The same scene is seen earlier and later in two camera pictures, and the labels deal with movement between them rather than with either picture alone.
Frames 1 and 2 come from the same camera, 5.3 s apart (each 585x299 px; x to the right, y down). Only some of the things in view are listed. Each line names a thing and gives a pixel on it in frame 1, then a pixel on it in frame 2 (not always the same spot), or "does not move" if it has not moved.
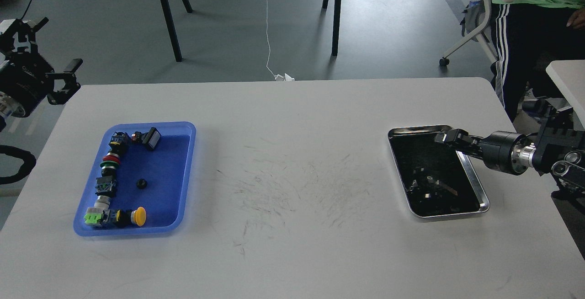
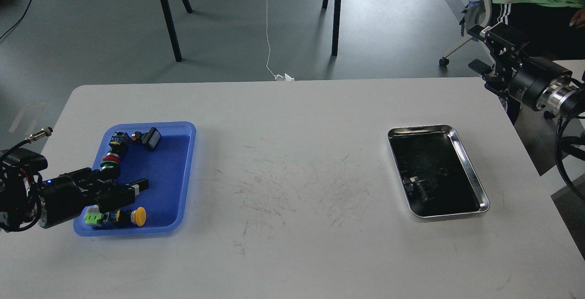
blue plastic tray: [158, 180] does not move
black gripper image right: [497, 147] to [539, 82]
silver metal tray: [434, 179] does not move
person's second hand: [577, 19] does not move
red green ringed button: [110, 162] does not move
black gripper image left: [23, 76] to [74, 193]
